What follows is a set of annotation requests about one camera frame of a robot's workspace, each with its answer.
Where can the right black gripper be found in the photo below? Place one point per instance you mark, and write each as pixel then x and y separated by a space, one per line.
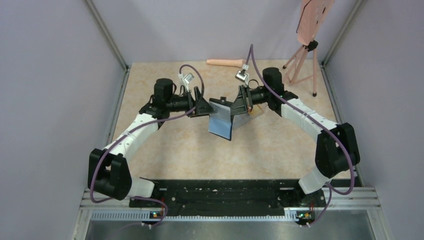
pixel 243 103

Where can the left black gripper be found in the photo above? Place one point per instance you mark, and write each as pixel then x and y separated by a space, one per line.
pixel 199 106

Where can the gold credit card stack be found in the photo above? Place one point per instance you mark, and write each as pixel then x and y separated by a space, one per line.
pixel 256 111

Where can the clear plastic card box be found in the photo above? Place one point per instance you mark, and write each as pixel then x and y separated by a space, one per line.
pixel 242 119

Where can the black card holder wallet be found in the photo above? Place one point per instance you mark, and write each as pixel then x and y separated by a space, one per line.
pixel 220 121

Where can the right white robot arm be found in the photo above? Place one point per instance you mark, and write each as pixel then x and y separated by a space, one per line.
pixel 336 145

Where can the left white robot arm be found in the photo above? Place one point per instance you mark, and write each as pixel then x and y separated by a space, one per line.
pixel 109 172

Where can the pink microphone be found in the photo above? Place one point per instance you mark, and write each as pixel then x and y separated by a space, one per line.
pixel 238 63

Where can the pink tripod stand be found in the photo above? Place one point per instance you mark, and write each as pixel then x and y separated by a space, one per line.
pixel 296 62

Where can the pink board on tripod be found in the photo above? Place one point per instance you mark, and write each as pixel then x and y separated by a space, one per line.
pixel 312 15

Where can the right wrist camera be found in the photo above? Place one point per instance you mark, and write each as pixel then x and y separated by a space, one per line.
pixel 242 75

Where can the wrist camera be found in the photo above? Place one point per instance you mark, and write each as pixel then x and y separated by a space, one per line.
pixel 242 75
pixel 185 80

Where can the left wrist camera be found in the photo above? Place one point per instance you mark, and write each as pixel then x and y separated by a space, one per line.
pixel 185 80

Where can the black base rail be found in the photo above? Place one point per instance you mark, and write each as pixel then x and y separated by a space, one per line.
pixel 230 198

